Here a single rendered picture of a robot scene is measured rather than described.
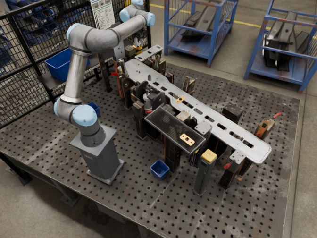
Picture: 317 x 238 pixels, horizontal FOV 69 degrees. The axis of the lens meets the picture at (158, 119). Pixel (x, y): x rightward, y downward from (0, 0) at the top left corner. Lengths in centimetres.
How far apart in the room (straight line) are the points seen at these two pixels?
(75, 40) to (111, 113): 97
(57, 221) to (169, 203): 125
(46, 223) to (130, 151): 114
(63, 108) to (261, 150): 121
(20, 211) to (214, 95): 218
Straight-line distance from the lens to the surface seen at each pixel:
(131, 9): 157
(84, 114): 129
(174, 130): 136
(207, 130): 145
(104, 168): 159
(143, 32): 173
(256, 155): 156
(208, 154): 129
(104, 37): 123
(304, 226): 265
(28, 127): 227
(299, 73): 381
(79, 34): 128
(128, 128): 197
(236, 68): 384
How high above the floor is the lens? 224
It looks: 50 degrees down
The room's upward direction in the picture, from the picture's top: 2 degrees counter-clockwise
